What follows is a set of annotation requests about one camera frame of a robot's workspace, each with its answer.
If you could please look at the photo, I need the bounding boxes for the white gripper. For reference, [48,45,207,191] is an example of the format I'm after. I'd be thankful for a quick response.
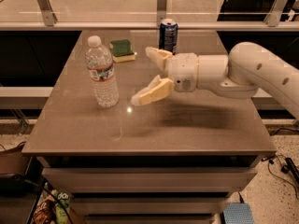
[131,47,198,105]

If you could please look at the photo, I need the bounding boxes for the clear plastic water bottle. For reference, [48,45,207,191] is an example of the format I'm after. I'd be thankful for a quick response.
[85,35,119,107]

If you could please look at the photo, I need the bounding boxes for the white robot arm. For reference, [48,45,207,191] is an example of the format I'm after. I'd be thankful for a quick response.
[131,42,299,119]

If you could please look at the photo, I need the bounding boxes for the blue soda can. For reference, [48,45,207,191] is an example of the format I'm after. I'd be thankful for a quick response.
[159,19,178,54]

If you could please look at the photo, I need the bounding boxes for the green and yellow sponge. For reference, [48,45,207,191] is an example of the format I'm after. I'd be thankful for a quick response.
[110,39,135,63]

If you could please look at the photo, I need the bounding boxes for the black office chair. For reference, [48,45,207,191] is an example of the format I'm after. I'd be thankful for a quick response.
[216,0,299,22]

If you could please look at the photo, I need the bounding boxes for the blue perforated box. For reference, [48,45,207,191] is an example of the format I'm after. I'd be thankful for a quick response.
[222,203,254,224]

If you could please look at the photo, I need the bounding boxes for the snack bags in bin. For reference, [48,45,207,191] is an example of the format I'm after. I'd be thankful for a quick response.
[31,189,70,224]

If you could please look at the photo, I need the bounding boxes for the brown bag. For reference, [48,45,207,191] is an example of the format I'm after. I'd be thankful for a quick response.
[0,142,30,176]

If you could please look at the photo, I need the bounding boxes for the middle metal railing post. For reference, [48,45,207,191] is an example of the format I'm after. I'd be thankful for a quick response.
[157,0,167,25]

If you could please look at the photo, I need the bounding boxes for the metal railing post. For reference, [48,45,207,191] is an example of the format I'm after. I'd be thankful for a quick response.
[264,0,288,27]
[36,0,57,26]
[157,0,167,25]

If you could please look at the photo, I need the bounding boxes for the left metal railing post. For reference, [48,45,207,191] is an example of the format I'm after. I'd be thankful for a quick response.
[36,0,57,26]

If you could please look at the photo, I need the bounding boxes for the right metal railing post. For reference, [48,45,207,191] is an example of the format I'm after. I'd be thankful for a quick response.
[264,0,288,27]

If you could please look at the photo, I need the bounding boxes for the black power cable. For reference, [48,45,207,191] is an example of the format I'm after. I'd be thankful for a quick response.
[261,154,299,201]

